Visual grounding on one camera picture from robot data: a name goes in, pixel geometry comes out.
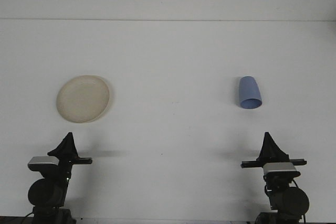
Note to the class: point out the pale blue cup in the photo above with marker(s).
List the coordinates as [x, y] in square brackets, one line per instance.
[249, 90]

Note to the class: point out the pale round plate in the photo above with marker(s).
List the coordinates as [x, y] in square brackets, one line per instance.
[81, 100]

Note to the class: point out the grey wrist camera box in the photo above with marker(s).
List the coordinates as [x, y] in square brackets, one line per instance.
[279, 167]
[43, 161]

